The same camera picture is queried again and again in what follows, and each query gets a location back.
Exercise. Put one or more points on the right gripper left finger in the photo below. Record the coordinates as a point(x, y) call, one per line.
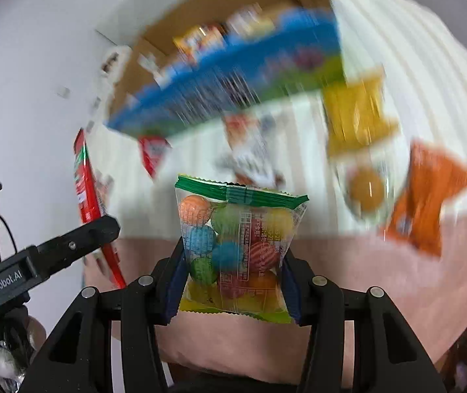
point(76, 356)

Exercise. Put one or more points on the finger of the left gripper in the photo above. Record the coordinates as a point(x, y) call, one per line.
point(59, 253)

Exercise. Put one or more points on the clear yellow pastry packet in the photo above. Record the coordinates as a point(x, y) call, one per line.
point(253, 20)

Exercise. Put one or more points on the long red snack packet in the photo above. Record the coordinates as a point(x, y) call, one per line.
point(92, 208)

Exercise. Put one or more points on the white wall socket left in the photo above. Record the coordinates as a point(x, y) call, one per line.
point(63, 92)

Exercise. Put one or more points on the white brown snack packet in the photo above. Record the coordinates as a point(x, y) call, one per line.
point(250, 158)

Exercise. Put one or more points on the packaged braised egg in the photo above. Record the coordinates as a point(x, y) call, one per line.
point(367, 183)

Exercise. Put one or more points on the orange snack packet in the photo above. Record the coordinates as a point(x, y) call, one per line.
point(434, 177)

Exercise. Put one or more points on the instant noodle packet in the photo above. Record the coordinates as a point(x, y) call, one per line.
point(200, 41)

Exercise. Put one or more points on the colourful candy balls bag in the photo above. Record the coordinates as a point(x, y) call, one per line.
point(235, 239)

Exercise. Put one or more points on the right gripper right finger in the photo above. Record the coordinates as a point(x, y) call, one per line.
point(388, 357)

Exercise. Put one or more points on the small red snack packet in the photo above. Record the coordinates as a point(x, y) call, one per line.
point(153, 150)

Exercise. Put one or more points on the yellow snack packet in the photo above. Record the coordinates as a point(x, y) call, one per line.
point(354, 115)

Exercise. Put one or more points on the bear print long pillow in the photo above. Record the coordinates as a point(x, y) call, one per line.
point(115, 60)

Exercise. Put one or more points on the blue cardboard milk box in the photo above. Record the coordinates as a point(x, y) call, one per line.
point(160, 94)

